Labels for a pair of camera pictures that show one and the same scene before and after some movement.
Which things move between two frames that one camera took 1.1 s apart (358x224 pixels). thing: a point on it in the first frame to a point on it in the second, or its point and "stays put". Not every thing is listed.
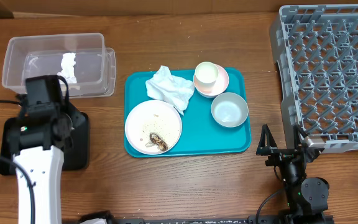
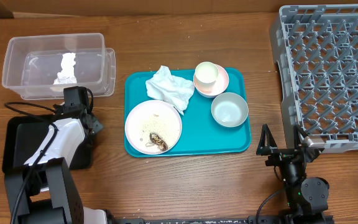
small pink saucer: x=212 y=89 stays put
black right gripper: x=280 y=154 stays put
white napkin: x=165 y=86 stays put
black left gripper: x=78 y=116 to x=99 y=124
